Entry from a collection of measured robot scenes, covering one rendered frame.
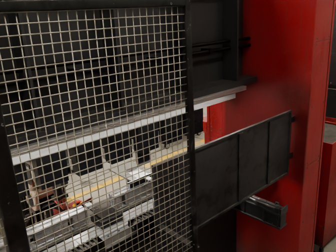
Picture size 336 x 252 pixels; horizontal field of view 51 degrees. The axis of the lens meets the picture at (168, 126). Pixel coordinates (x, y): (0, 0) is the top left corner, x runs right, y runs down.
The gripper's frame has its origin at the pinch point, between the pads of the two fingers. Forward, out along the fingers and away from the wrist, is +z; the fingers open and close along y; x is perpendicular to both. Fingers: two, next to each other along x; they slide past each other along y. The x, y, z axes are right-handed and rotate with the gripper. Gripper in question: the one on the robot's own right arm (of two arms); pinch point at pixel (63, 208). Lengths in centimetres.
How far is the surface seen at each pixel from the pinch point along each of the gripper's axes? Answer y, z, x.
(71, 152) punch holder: 45, -40, -14
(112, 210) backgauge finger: 63, -8, -14
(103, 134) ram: 55, -44, 1
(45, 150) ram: 47, -46, -30
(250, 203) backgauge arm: 101, 22, 57
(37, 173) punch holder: 43, -37, -35
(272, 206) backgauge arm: 115, 22, 55
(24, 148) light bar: 66, -53, -50
